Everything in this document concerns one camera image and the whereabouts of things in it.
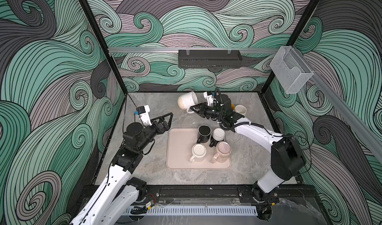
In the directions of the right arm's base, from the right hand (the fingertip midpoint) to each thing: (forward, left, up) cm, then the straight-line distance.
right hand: (190, 108), depth 78 cm
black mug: (-5, -8, -16) cm, 19 cm away
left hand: (-8, +10, +6) cm, 14 cm away
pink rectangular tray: (-10, +7, -24) cm, 27 cm away
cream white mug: (-16, -5, -18) cm, 25 cm away
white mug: (+15, -36, -20) cm, 44 cm away
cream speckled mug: (+4, +2, +3) cm, 5 cm away
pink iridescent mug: (-17, -18, -14) cm, 28 cm away
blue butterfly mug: (+14, -29, -16) cm, 36 cm away
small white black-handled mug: (-7, -16, -16) cm, 24 cm away
